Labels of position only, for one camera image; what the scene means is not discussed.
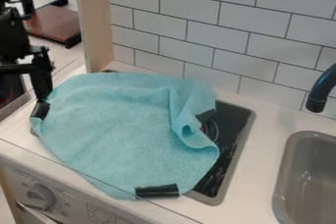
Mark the toy stove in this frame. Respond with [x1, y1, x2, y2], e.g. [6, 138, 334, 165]
[182, 99, 257, 207]

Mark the toy sink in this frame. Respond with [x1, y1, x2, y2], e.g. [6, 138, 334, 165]
[270, 130, 336, 224]

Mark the tap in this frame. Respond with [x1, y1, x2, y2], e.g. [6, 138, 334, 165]
[304, 63, 336, 114]

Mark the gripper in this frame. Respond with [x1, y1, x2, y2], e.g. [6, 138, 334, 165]
[0, 6, 56, 102]

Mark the turquoise cloth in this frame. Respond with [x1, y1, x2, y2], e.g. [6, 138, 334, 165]
[28, 71, 222, 200]

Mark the brown wooden table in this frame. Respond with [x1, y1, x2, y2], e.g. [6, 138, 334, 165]
[22, 3, 84, 50]

